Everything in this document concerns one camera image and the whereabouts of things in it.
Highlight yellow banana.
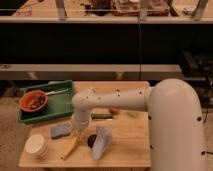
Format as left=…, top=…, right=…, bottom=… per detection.
left=61, top=138, right=79, bottom=159

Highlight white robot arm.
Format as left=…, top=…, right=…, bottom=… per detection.
left=72, top=79, right=208, bottom=171

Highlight small black round cup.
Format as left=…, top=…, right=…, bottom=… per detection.
left=87, top=134, right=97, bottom=148

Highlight blue sponge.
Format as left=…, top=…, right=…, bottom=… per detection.
left=51, top=123, right=71, bottom=139

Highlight green cucumber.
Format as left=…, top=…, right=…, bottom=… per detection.
left=91, top=113, right=113, bottom=120

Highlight pale blue crumpled cloth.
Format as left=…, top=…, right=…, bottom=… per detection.
left=92, top=126, right=112, bottom=160

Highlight orange fruit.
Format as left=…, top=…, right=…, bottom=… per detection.
left=109, top=108, right=120, bottom=114

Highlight green plastic tray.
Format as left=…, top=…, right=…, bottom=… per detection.
left=18, top=80, right=74, bottom=124

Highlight white stacked cups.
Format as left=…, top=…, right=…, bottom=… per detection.
left=25, top=134, right=47, bottom=157

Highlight orange bowl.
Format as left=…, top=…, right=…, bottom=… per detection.
left=19, top=90, right=48, bottom=113

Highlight light green fruit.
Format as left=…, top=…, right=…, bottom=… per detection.
left=127, top=111, right=138, bottom=118

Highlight dark box on shelf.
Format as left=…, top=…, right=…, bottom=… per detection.
left=179, top=51, right=213, bottom=77

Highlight white-handled utensil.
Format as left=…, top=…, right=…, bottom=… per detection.
left=45, top=88, right=68, bottom=95

